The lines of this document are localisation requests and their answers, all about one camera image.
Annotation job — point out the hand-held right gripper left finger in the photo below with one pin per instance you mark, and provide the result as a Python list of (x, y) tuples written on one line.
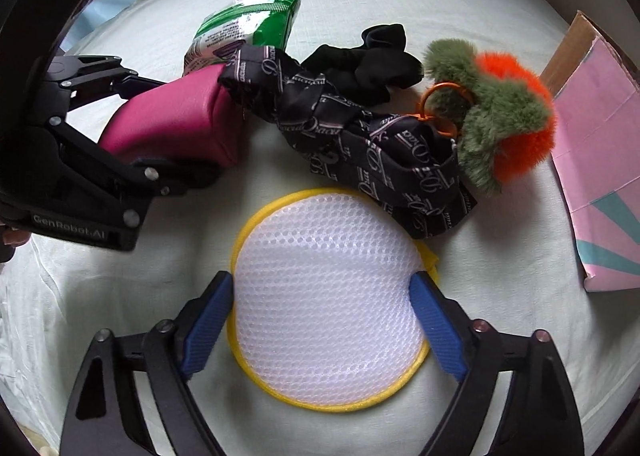
[(207, 321)]

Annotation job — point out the pink cardboard box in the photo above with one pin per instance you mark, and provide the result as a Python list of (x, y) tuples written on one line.
[(597, 156)]

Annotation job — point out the black printed scarf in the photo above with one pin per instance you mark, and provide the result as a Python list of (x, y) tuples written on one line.
[(350, 136)]

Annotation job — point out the person's left hand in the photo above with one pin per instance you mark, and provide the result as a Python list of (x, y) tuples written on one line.
[(12, 241)]

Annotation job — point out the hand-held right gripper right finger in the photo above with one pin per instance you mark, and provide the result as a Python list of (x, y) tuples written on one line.
[(437, 321)]

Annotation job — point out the green white wet wipes pack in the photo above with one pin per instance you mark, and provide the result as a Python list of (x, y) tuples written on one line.
[(242, 29)]

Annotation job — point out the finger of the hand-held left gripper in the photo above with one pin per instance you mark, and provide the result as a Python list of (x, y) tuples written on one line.
[(150, 176), (107, 79)]

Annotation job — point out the black sock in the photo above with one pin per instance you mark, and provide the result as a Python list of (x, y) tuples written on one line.
[(365, 64)]

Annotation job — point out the magenta leather pouch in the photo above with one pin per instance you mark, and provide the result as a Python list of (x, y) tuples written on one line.
[(172, 121)]

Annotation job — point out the white mesh pad yellow trim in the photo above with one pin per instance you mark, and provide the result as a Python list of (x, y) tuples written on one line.
[(327, 298)]

